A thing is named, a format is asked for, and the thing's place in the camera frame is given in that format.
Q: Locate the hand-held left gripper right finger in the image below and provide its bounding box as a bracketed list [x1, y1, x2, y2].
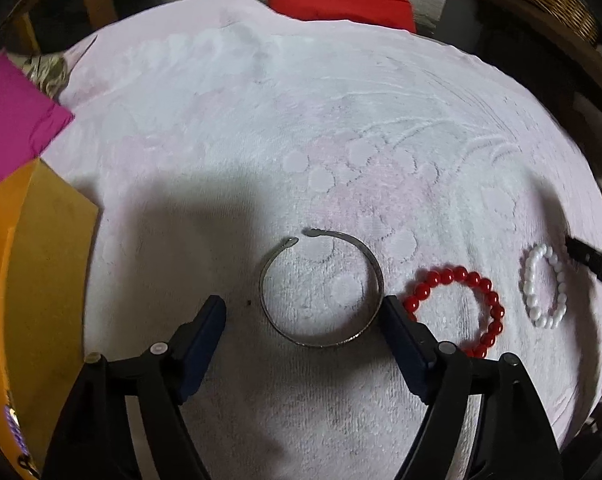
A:
[381, 295, 564, 480]

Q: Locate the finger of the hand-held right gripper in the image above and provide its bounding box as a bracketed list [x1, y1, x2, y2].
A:
[565, 232, 602, 296]

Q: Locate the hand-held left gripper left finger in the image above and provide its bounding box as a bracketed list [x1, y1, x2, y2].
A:
[41, 294, 227, 480]

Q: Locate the red bead bracelet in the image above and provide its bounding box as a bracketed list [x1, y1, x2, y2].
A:
[402, 266, 506, 359]

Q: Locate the white bead bracelet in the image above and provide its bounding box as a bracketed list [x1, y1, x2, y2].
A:
[520, 243, 569, 330]

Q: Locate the silver cuff bangle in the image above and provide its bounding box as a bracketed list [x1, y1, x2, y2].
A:
[259, 228, 385, 347]

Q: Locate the dark wooden shelf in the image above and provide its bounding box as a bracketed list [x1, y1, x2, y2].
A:
[461, 0, 602, 111]

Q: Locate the pale pink terry towel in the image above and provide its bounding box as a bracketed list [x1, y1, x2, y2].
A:
[38, 0, 602, 480]

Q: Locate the magenta cloth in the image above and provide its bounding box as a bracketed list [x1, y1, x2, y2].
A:
[0, 54, 76, 196]

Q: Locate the crumpled patterned paper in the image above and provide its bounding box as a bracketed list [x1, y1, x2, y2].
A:
[24, 52, 79, 98]

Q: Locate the purple bead bracelet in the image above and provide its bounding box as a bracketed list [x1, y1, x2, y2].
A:
[2, 405, 28, 456]

